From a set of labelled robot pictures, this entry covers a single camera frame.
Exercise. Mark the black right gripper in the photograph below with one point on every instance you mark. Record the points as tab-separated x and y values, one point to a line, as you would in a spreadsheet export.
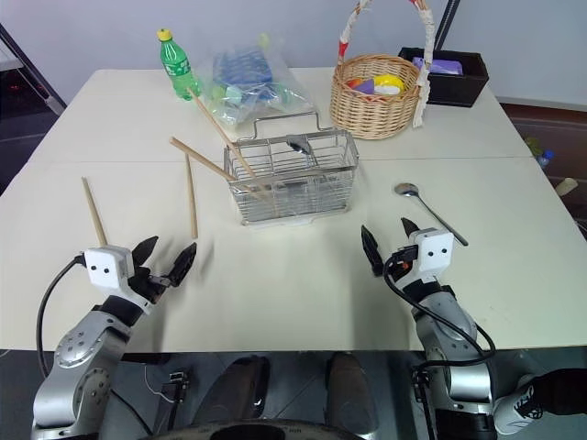
404	266

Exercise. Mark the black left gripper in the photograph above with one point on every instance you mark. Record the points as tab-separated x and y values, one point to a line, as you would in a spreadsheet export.
147	283

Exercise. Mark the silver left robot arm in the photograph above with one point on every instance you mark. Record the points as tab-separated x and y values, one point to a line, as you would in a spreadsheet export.
73	366

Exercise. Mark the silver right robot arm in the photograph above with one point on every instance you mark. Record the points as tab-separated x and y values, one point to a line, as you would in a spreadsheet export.
451	330

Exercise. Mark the black rectangular box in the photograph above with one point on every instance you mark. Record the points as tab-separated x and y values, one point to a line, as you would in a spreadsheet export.
458	89

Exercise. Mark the metal spoon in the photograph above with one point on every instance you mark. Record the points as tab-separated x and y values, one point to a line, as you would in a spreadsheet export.
431	212
299	146

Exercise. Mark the wooden chopstick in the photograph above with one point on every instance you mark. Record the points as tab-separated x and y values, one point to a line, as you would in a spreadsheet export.
191	197
94	211
202	158
215	126

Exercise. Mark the yellow and white toy piece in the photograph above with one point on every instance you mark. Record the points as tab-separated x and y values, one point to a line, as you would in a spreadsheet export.
390	84

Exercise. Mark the purple toy piece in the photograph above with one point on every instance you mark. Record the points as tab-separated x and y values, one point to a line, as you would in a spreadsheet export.
368	86

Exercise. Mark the orange toy piece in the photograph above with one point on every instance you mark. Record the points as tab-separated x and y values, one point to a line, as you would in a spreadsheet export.
354	84

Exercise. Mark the clear plastic bottle blue cap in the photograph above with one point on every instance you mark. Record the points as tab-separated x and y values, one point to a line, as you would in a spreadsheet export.
546	158

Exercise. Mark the purple pack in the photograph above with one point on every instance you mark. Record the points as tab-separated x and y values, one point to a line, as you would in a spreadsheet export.
442	66

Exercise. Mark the beige object on floor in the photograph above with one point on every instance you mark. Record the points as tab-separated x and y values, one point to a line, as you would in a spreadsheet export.
565	185

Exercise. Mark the green plastic bottle yellow cap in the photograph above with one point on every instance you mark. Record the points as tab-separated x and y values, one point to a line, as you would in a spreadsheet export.
176	64

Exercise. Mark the clear plastic bag blue items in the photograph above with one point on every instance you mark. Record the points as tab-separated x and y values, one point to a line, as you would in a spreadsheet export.
247	78

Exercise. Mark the white sneaker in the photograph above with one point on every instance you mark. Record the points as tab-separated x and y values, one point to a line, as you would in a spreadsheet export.
518	408

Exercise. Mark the black pole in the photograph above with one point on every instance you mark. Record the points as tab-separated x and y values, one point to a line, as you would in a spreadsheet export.
447	23

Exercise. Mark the black trouser leg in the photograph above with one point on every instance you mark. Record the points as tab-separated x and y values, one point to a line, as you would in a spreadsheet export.
561	389

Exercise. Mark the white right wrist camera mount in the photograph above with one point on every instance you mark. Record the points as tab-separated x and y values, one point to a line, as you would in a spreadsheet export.
433	254

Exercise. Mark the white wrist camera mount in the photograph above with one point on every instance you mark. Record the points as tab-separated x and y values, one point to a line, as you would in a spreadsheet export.
433	254
106	266

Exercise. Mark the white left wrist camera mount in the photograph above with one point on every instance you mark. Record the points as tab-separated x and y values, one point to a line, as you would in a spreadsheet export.
106	266

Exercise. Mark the dark metal frame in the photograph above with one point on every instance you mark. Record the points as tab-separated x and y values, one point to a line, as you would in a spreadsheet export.
32	69

